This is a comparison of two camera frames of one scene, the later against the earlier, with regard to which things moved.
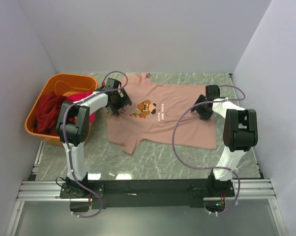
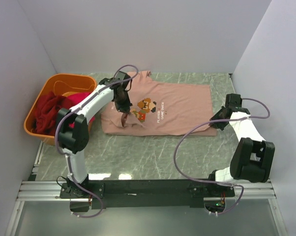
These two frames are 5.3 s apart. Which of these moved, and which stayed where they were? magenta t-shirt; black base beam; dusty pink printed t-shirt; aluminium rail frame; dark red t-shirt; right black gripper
Moved: dusty pink printed t-shirt; right black gripper
Stayed: black base beam; magenta t-shirt; aluminium rail frame; dark red t-shirt
